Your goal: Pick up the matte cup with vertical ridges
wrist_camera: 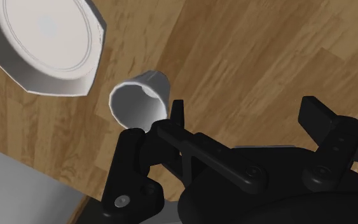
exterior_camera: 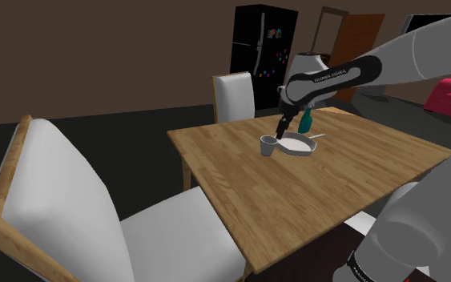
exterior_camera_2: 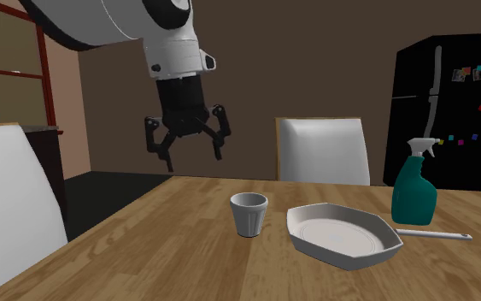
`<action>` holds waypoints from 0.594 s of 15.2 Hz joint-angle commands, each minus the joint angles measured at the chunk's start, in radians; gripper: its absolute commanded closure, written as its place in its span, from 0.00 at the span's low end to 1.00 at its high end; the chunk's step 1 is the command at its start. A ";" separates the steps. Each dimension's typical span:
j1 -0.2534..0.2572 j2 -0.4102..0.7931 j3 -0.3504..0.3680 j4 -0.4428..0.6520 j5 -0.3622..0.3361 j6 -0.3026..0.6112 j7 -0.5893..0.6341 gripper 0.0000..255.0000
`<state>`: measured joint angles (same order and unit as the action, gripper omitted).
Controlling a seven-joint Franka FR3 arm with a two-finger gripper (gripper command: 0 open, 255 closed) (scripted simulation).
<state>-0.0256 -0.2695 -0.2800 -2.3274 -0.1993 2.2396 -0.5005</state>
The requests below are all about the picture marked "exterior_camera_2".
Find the teal spray bottle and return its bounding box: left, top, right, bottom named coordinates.
left=390, top=137, right=443, bottom=227

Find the red framed window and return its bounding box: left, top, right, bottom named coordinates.
left=0, top=0, right=64, bottom=136

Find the wooden table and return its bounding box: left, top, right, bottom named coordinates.
left=0, top=174, right=481, bottom=301

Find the white ribbed cup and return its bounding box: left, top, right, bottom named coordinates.
left=229, top=192, right=269, bottom=239

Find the black refrigerator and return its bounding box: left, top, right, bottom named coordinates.
left=382, top=32, right=481, bottom=193

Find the white chair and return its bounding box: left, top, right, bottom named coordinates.
left=0, top=124, right=69, bottom=301
left=274, top=116, right=372, bottom=187

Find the white stick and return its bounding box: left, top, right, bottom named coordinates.
left=394, top=227, right=474, bottom=242

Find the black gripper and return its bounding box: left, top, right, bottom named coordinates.
left=144, top=74, right=232, bottom=174

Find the white octagonal dish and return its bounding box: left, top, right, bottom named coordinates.
left=286, top=202, right=405, bottom=273

